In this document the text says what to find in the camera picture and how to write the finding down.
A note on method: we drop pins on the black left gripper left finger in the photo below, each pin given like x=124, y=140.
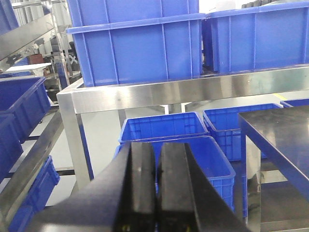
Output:
x=120, y=199

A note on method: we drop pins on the far blue bin below table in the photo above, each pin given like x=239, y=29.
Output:
x=153, y=128

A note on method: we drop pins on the blue bin below table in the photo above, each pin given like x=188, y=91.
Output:
x=210, y=159
x=153, y=128

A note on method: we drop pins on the left rack blue bin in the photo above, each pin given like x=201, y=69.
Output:
x=27, y=100

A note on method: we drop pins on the blue crate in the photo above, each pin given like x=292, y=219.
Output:
x=151, y=50
x=256, y=38

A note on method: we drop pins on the stainless steel shelf frame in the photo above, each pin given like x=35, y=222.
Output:
x=77, y=99

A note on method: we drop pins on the upper right blue crate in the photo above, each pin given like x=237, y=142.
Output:
x=256, y=38

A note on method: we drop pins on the upper middle blue crate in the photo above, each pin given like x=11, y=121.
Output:
x=151, y=50

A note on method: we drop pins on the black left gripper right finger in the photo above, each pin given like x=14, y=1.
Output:
x=187, y=202

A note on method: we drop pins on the blue bin beside table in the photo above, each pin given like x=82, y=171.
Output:
x=223, y=125

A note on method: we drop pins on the near blue bin below table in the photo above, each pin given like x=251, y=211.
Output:
x=210, y=159

